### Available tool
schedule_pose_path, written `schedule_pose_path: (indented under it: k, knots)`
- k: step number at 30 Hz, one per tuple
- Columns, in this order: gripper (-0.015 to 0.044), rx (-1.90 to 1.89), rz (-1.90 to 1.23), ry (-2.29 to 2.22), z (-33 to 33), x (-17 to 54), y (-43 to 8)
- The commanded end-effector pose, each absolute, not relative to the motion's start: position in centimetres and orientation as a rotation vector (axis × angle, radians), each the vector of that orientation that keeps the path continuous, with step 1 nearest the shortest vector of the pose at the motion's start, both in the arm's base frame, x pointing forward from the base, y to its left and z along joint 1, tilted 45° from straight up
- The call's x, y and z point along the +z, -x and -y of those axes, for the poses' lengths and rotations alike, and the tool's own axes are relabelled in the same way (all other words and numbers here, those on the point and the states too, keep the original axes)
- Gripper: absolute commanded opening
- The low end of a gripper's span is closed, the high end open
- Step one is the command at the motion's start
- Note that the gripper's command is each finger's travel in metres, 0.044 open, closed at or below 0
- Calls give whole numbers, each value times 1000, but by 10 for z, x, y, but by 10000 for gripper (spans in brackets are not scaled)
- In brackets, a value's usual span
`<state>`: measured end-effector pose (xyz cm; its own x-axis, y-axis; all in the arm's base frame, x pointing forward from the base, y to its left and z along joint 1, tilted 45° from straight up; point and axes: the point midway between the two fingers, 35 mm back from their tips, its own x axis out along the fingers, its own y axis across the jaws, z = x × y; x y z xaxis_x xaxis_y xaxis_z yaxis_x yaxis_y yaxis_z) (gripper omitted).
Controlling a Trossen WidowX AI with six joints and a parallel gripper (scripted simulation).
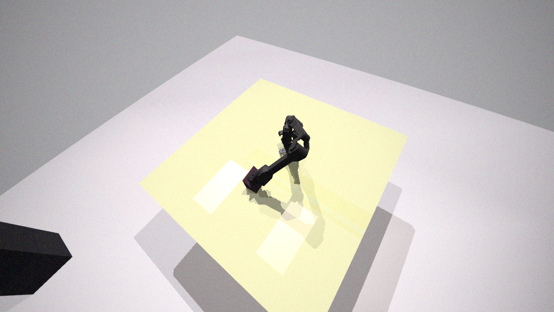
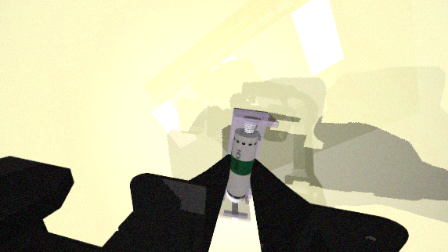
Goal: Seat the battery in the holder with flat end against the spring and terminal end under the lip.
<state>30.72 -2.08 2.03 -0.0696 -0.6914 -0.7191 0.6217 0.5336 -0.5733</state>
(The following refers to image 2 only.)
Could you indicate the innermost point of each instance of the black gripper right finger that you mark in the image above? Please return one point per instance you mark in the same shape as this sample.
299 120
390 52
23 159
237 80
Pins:
287 222

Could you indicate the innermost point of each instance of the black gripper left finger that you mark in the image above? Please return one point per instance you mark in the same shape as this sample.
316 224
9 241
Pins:
199 198

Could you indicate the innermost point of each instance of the grey and green cylindrical battery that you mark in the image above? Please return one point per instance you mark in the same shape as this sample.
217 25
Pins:
243 156

